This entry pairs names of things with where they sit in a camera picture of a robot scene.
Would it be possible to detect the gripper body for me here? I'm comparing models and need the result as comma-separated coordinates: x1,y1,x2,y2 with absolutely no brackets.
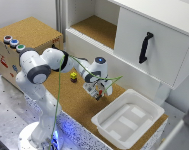
83,79,105,101

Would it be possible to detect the yellow block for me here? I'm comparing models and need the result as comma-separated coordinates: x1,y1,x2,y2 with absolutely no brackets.
69,71,78,84

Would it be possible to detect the white plastic box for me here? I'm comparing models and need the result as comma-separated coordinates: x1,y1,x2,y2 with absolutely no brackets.
90,88,166,150

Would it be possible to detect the white cabinet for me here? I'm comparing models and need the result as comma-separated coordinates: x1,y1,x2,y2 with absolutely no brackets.
64,0,189,107

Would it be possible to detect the white sliding door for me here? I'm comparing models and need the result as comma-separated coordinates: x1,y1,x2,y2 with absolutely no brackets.
113,6,189,88

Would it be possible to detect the green button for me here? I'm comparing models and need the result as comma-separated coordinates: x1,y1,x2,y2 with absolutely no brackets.
15,43,27,54

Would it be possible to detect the wooden drawer box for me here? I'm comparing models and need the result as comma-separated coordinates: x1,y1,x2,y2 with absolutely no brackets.
0,16,65,90

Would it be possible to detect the blue button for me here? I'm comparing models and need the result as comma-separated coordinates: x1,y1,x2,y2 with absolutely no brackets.
9,38,20,49

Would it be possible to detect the red button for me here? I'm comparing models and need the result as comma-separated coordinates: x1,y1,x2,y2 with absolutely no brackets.
3,34,13,45

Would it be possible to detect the green cable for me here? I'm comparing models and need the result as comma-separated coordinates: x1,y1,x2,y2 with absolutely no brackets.
48,54,124,150

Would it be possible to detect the black door handle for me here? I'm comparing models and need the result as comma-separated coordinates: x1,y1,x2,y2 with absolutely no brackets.
138,31,154,65

